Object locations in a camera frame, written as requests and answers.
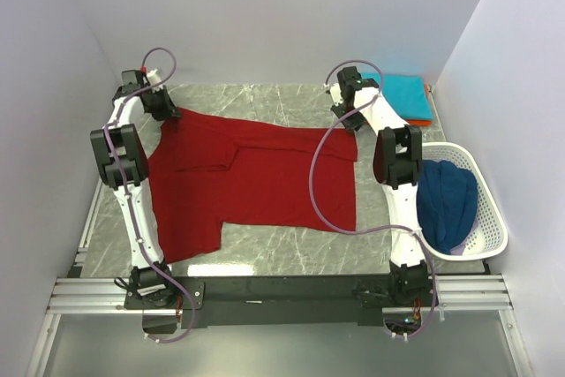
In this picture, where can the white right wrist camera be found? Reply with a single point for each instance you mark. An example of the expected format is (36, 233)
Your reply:
(334, 91)

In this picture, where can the lavender t shirt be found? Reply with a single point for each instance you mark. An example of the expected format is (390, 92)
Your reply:
(459, 249)

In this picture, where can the folded turquoise t shirt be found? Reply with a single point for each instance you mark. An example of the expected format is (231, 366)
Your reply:
(396, 90)

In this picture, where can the red t shirt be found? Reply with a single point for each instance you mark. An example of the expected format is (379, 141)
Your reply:
(207, 171)

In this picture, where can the navy blue t shirt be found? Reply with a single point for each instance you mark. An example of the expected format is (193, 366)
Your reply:
(447, 205)

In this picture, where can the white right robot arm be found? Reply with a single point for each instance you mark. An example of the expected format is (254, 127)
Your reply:
(397, 166)

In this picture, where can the white plastic laundry basket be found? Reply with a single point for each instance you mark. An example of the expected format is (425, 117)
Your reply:
(489, 236)

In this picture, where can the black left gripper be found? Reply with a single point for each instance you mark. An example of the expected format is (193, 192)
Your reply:
(169, 111)

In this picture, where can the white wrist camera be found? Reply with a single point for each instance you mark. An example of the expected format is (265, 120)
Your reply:
(334, 91)
(152, 77)

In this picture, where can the folded orange t shirt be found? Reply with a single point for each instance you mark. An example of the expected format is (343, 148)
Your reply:
(418, 110)

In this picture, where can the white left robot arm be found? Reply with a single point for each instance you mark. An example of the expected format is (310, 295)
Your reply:
(123, 167)

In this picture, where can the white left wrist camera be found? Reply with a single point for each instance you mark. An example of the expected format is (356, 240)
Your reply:
(152, 77)

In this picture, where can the black base crossbar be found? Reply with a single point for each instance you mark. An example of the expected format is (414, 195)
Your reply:
(214, 301)

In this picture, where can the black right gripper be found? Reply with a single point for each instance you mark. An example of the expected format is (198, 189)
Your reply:
(356, 124)

